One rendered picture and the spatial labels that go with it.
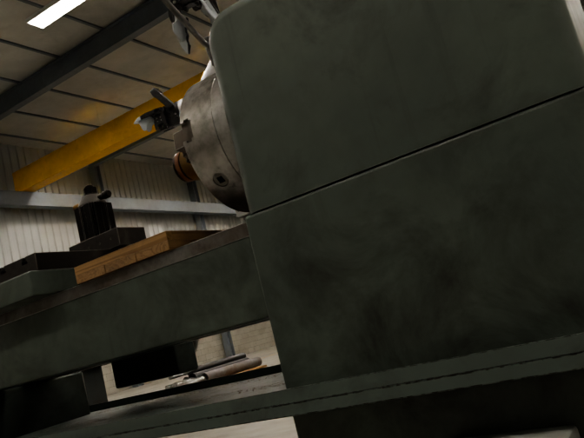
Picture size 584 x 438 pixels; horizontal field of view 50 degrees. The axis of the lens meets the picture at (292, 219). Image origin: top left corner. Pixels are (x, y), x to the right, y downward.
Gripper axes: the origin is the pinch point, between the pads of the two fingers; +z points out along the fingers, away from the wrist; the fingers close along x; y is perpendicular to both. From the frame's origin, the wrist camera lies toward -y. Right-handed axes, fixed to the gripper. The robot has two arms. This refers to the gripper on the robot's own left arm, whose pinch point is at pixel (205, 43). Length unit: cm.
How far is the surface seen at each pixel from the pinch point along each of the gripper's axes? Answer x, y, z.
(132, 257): -28.9, 9.1, 38.8
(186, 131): -8.1, 9.0, 18.2
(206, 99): -1.4, 10.2, 13.9
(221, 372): -329, -757, 224
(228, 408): -9, 35, 69
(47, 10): -424, -821, -414
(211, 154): -3.9, 11.6, 24.9
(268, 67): 14.9, 24.3, 16.1
